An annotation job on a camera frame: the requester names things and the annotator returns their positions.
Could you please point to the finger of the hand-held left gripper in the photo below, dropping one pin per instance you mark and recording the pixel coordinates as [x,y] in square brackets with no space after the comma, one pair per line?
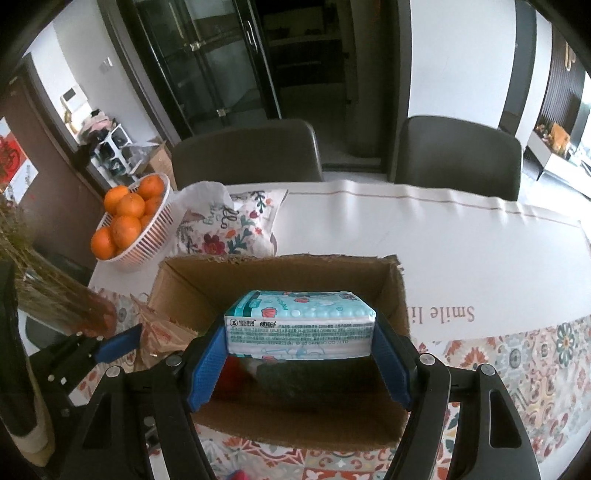
[120,344]

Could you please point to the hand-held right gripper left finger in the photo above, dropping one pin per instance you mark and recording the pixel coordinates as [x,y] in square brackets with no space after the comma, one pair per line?
[203,369]

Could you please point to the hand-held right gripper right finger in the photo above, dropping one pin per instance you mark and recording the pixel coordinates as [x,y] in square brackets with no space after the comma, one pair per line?
[392,369]

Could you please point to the red green plush toy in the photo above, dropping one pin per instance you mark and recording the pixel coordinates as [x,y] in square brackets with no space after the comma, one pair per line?
[233,376]

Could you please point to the gold snack packet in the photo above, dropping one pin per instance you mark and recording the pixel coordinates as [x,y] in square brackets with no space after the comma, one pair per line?
[161,332]

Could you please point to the brown cardboard box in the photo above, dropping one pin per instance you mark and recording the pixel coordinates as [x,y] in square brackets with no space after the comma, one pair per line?
[203,286]

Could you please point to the dark green fabric pouch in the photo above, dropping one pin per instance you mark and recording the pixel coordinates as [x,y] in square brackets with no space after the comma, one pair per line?
[300,378]

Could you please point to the teal tissue pack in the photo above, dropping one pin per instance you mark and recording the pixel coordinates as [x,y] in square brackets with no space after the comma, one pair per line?
[300,323]

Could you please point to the glass vase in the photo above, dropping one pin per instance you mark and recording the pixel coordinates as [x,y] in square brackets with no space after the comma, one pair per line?
[87,314]

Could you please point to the pink white fruit basket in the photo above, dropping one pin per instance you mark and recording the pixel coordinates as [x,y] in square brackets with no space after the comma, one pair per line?
[147,244]

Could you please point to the pile of oranges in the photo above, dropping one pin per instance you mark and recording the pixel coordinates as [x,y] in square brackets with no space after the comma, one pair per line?
[125,228]

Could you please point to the brown wooden door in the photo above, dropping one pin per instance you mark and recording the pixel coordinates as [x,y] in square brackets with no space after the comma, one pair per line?
[60,184]

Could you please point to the red white door poster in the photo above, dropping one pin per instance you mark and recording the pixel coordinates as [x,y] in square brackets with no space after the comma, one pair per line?
[14,159]

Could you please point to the small brown cardboard carton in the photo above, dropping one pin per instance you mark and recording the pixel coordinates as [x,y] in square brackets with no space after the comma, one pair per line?
[161,161]

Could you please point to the white shoe rack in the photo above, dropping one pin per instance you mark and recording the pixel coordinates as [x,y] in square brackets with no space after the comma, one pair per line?
[113,150]

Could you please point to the dark grey dining chair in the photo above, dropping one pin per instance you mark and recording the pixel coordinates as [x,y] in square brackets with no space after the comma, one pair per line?
[244,157]
[457,157]

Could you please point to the pile of clothes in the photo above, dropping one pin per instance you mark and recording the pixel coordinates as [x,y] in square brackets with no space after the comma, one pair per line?
[98,124]

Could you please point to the white intercom panel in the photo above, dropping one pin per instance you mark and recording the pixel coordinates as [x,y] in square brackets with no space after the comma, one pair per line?
[74,98]

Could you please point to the white tv cabinet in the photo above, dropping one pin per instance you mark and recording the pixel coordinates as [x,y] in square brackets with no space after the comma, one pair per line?
[549,159]

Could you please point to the orange bag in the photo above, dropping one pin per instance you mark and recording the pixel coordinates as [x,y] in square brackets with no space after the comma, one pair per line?
[558,137]

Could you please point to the black glass sliding door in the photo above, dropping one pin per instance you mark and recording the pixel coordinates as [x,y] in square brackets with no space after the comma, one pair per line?
[203,69]

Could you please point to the dark interior door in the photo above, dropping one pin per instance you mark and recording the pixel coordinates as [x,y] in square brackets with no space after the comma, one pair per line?
[519,69]

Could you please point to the white light switch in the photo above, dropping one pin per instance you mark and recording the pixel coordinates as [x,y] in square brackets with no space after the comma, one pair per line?
[105,65]

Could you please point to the dark slatted wall panel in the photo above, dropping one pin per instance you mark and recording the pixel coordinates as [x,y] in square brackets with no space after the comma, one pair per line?
[561,92]

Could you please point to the gold wall decoration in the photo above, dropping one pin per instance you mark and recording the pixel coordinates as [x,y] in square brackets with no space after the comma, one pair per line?
[569,56]

